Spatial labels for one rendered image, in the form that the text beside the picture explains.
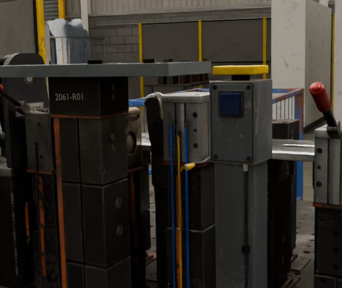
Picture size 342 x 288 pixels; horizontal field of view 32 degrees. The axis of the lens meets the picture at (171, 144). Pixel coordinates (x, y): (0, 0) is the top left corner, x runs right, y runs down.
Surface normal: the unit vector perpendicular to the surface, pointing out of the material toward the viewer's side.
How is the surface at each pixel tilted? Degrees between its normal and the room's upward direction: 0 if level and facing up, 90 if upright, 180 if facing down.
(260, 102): 90
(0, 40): 91
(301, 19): 90
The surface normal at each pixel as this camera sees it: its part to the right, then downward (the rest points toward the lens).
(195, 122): -0.48, 0.14
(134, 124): 0.87, 0.05
